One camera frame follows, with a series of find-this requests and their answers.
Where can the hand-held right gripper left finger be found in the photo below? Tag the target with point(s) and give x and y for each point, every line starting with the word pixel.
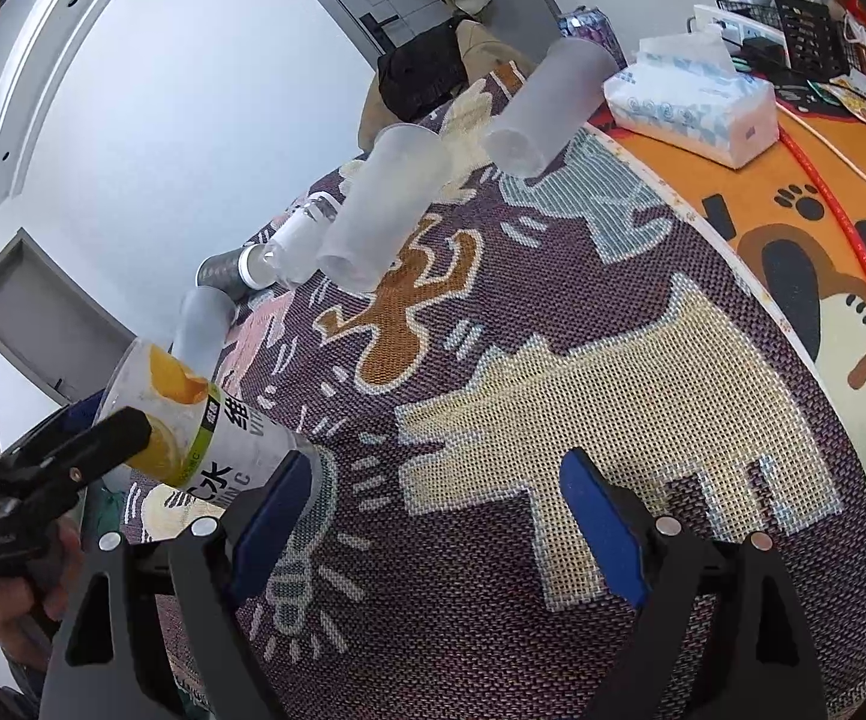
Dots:
pixel 272 514

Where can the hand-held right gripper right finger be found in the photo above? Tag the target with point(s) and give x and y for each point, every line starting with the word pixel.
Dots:
pixel 602 532

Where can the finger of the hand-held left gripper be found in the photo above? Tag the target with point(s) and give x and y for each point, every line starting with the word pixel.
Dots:
pixel 92 454

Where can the orange label plastic bottle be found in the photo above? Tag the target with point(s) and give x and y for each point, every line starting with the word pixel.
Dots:
pixel 215 439

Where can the small frosted plastic cup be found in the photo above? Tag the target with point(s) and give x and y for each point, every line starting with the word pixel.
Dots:
pixel 204 330

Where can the grey metal cup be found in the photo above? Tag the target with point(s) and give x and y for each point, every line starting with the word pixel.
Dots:
pixel 217 268

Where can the large frosted plastic cup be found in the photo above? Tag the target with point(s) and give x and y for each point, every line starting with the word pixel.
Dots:
pixel 553 109
pixel 388 202

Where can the person's left hand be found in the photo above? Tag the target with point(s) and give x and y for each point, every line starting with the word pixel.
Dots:
pixel 17 607

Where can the printed woven blanket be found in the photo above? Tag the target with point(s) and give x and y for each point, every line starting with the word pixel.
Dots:
pixel 628 390

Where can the clear small bottle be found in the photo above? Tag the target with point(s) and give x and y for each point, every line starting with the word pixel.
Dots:
pixel 294 244

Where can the orange printed mat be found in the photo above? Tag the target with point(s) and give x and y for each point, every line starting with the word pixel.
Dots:
pixel 778 255

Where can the red strip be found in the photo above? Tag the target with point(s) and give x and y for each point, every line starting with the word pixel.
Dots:
pixel 845 229

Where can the tissue pack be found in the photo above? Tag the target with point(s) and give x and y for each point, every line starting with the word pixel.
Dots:
pixel 692 112

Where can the black bag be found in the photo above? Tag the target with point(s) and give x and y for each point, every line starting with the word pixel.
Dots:
pixel 418 75

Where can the tan cloth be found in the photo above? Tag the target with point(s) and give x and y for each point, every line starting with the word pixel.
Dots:
pixel 489 52

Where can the purple patterned can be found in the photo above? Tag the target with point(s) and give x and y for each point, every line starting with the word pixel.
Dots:
pixel 590 30

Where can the white power strip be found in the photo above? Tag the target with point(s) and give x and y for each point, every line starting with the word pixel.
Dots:
pixel 729 22

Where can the black plastic basket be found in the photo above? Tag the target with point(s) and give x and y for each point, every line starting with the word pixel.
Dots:
pixel 808 34

